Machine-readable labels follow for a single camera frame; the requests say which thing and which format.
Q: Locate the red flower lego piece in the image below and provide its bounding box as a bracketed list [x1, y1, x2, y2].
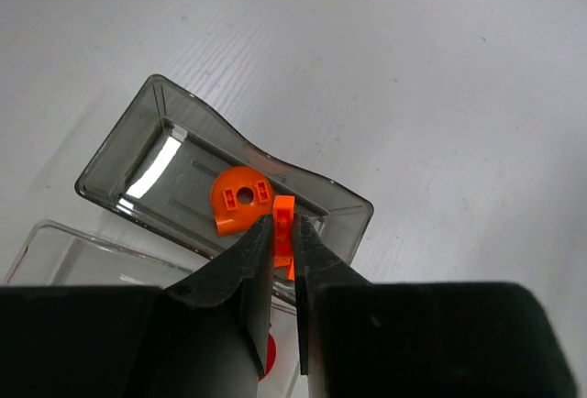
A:
[259, 333, 277, 381]

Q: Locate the clear container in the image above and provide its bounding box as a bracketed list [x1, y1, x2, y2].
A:
[2, 220, 299, 397]

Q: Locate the orange round lego piece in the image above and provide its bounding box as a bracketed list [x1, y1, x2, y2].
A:
[210, 166, 274, 236]

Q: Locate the small orange lego stud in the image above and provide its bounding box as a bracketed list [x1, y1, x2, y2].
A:
[274, 258, 295, 281]

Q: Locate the grey translucent container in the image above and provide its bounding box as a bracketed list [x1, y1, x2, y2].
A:
[75, 74, 374, 262]

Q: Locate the orange red lego piece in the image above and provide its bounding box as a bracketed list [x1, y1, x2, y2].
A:
[272, 195, 295, 259]

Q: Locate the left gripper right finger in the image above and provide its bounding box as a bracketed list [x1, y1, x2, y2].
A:
[293, 216, 578, 397]

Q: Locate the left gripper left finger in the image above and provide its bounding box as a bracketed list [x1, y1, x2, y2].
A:
[1, 216, 273, 397]

